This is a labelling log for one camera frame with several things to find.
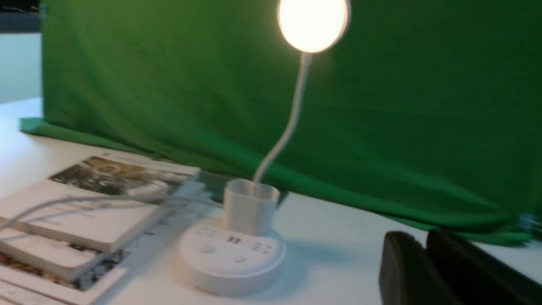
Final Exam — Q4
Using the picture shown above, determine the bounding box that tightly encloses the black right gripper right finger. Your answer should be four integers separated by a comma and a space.
426, 229, 542, 305

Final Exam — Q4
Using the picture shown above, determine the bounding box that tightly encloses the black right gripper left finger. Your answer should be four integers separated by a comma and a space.
378, 230, 462, 305

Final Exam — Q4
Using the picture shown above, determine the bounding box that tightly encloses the white desk lamp with base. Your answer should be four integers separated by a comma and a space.
177, 0, 351, 297

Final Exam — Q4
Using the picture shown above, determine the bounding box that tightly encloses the green backdrop cloth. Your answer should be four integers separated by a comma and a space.
20, 0, 542, 246

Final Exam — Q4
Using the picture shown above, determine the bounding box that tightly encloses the top book with car cover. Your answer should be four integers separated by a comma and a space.
1, 153, 201, 233

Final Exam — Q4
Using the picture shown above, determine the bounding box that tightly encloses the bottom book with circuit pattern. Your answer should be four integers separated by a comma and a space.
1, 266, 129, 305

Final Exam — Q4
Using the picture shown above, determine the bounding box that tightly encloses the white lamp power cable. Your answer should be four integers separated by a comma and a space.
0, 193, 221, 231

